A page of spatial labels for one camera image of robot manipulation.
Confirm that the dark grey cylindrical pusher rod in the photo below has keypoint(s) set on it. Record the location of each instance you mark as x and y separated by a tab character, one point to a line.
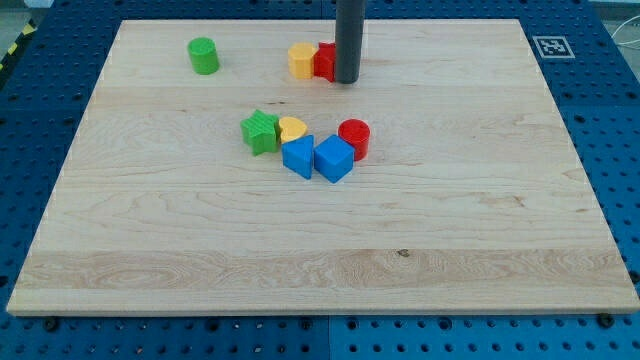
350	15

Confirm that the red star block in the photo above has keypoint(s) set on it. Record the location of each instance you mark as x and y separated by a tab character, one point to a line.
324	61

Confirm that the yellow hexagon block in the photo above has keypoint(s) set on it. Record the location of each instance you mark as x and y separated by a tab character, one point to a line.
301	60

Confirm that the green star block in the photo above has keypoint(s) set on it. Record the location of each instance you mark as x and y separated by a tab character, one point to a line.
261	132

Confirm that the red cylinder block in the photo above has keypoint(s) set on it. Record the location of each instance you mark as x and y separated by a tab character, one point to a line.
356	133

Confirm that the yellow heart block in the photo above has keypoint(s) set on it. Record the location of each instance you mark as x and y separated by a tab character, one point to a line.
291	128

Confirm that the blue cube block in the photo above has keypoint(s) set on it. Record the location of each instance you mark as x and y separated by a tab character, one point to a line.
334	158

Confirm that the blue triangle block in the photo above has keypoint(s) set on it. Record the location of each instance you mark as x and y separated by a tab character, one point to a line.
297	156

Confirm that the green cylinder block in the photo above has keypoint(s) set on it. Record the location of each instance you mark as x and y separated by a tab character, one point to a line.
203	55

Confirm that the white fiducial marker tag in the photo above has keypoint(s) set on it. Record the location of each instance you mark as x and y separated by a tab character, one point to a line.
553	47

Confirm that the light wooden board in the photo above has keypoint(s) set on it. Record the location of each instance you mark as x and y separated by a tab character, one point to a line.
471	199

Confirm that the yellow black hazard tape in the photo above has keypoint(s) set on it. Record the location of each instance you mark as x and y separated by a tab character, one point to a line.
18	46

